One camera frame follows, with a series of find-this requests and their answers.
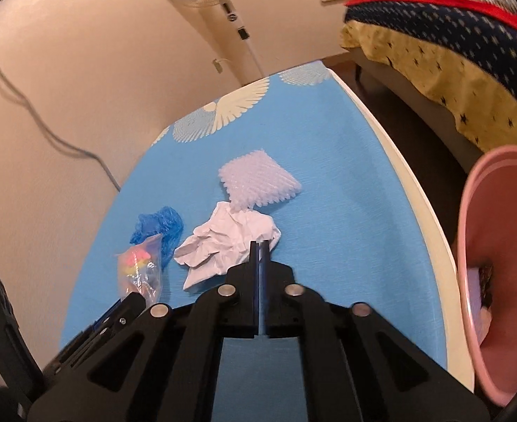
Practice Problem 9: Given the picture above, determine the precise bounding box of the dark floral scrunchie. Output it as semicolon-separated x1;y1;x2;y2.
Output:
478;264;497;309

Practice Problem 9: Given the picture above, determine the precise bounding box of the white paper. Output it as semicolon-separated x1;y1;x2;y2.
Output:
173;200;283;294

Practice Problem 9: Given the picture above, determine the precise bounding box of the blue feather-print tablecloth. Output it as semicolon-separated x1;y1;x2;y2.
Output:
60;62;438;422

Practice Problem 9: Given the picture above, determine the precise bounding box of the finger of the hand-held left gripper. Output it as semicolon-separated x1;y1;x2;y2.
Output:
42;292;147;373

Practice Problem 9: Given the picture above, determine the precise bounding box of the red blanket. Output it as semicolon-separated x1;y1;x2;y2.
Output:
345;0;517;25

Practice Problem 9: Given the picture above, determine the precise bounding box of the clear bag with colourful contents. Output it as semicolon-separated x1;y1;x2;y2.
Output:
116;233;164;307

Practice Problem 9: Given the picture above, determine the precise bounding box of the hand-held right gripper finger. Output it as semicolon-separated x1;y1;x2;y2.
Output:
27;241;262;422
260;241;490;422

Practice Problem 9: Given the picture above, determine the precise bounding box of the cream table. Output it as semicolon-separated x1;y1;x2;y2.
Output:
317;62;476;394

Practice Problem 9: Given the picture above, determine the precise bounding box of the grey wall cable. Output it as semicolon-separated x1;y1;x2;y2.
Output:
0;30;123;194

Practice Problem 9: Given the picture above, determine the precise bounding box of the navy star-print blanket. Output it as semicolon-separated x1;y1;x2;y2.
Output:
343;0;517;129

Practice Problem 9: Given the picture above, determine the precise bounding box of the white foam net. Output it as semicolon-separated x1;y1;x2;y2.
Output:
218;146;305;213

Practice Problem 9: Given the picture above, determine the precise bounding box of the yellow star-print cloth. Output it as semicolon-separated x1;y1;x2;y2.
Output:
338;21;517;153

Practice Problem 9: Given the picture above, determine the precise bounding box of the blue crumpled glove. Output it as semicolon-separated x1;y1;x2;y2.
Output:
129;205;185;270

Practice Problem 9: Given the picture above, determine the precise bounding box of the pink trash bin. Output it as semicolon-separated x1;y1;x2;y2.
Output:
455;145;517;408

